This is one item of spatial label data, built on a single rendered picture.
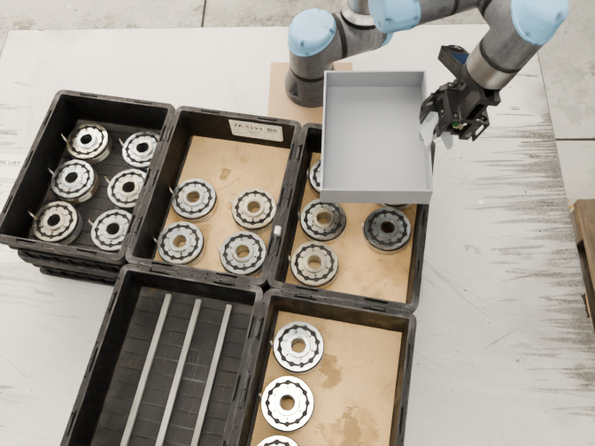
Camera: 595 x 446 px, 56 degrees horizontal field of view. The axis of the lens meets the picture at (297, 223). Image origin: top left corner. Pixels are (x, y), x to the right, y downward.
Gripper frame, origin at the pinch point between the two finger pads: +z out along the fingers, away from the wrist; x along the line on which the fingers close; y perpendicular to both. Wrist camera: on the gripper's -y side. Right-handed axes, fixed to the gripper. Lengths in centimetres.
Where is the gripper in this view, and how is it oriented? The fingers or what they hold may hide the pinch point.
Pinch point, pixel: (427, 133)
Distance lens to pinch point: 110.2
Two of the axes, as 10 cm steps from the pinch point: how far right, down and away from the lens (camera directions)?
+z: -2.5, 4.2, 8.7
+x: 9.7, 0.7, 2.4
